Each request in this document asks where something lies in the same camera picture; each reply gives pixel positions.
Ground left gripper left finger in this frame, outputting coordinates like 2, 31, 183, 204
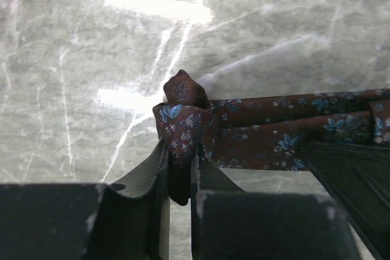
1, 141, 169, 259

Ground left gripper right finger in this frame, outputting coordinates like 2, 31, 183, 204
191, 147, 360, 259

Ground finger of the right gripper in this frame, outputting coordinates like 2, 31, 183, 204
299, 141, 389, 259

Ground brown blue floral tie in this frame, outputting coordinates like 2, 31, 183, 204
153, 70, 389, 205

